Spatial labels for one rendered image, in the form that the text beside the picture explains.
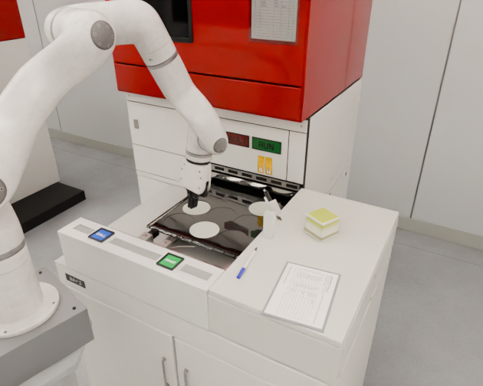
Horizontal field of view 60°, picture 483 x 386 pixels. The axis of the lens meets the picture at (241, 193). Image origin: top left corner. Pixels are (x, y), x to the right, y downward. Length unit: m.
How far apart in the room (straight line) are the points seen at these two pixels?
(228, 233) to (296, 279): 0.36
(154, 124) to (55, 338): 0.99
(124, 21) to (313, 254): 0.77
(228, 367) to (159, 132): 1.01
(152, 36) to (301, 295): 0.73
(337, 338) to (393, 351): 1.35
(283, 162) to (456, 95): 1.56
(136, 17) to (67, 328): 0.76
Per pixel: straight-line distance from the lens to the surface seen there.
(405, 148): 2.98
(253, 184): 1.61
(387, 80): 2.88
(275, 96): 1.40
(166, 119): 1.75
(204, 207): 1.53
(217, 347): 1.20
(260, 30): 1.38
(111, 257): 1.26
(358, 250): 1.24
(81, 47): 0.95
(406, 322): 2.49
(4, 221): 1.06
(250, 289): 1.07
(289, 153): 1.50
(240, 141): 1.57
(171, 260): 1.18
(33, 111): 0.98
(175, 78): 1.15
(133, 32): 1.09
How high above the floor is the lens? 1.68
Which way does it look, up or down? 29 degrees down
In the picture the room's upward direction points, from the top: straight up
